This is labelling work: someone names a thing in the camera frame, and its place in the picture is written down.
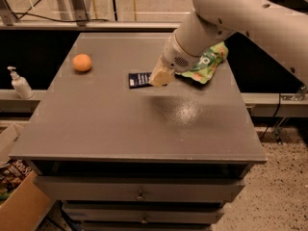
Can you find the white pump lotion bottle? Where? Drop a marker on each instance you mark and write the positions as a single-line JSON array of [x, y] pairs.
[[20, 84]]

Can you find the dark blue rxbar wrapper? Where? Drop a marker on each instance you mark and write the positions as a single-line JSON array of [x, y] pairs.
[[139, 80]]

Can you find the green dang snack bag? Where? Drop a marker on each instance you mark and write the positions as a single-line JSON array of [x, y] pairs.
[[205, 68]]

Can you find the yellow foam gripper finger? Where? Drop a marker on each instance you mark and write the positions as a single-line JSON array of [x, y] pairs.
[[161, 74]]

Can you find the cardboard box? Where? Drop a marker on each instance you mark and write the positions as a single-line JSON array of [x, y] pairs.
[[27, 205]]

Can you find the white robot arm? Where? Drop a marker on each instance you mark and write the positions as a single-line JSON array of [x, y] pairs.
[[280, 32]]

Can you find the grey drawer cabinet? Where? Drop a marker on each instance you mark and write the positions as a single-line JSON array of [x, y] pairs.
[[151, 159]]

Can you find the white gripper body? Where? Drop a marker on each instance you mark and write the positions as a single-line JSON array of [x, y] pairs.
[[174, 58]]

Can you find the snack package in box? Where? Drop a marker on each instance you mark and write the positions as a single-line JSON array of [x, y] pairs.
[[12, 175]]

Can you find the orange fruit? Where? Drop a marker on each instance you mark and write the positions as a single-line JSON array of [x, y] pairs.
[[82, 62]]

